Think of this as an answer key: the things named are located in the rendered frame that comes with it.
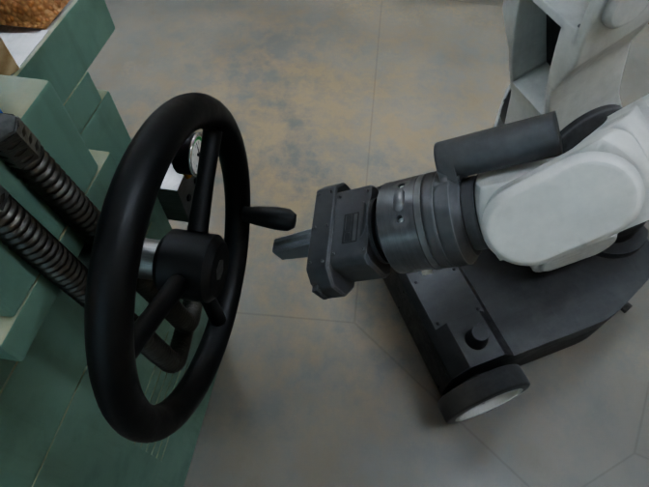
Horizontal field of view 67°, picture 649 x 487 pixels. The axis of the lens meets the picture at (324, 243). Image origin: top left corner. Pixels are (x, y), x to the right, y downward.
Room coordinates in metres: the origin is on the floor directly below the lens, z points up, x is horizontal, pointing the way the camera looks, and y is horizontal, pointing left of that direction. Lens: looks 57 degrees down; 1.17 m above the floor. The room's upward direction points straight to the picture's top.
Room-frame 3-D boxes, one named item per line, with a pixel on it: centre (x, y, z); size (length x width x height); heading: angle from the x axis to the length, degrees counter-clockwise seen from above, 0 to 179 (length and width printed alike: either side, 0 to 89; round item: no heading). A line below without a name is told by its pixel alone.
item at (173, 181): (0.51, 0.27, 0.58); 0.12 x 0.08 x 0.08; 80
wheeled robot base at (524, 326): (0.64, -0.49, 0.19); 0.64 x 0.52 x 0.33; 110
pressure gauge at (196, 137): (0.49, 0.20, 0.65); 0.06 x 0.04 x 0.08; 170
